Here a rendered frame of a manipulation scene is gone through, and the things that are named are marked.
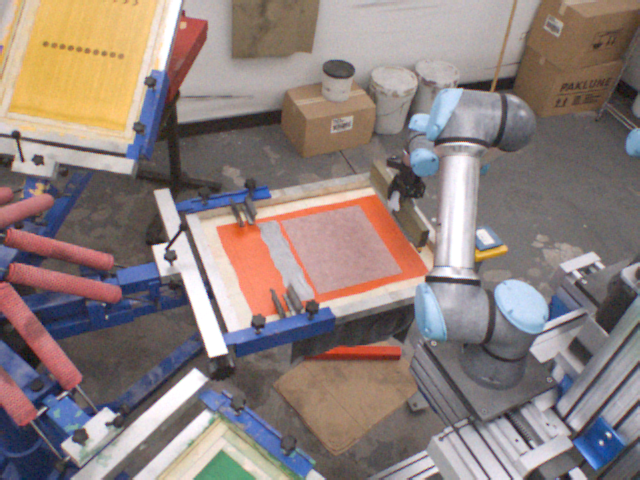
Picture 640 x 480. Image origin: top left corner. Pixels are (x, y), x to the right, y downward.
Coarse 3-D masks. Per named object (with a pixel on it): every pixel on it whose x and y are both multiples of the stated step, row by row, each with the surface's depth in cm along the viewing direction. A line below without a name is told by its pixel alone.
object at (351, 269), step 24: (384, 240) 208; (264, 264) 195; (312, 264) 197; (336, 264) 198; (360, 264) 199; (384, 264) 200; (408, 264) 202; (240, 288) 187; (264, 288) 188; (312, 288) 190; (336, 288) 191; (360, 288) 192; (264, 312) 181
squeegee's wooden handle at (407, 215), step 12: (372, 168) 209; (384, 168) 206; (372, 180) 211; (384, 180) 202; (384, 192) 204; (408, 204) 194; (408, 216) 192; (408, 228) 193; (420, 228) 187; (420, 240) 188
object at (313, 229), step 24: (288, 216) 212; (312, 216) 213; (336, 216) 214; (360, 216) 216; (384, 216) 217; (240, 240) 201; (288, 240) 204; (312, 240) 205; (336, 240) 206; (360, 240) 207; (240, 264) 194
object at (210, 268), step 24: (288, 192) 215; (312, 192) 218; (336, 192) 223; (192, 216) 202; (192, 240) 198; (432, 240) 206; (216, 264) 188; (216, 288) 181; (408, 288) 190; (336, 312) 180; (360, 312) 182
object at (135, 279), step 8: (152, 264) 179; (120, 272) 175; (128, 272) 176; (136, 272) 176; (144, 272) 176; (152, 272) 177; (120, 280) 173; (128, 280) 174; (136, 280) 174; (144, 280) 175; (152, 280) 176; (160, 280) 177; (128, 288) 174; (136, 288) 176; (144, 288) 177
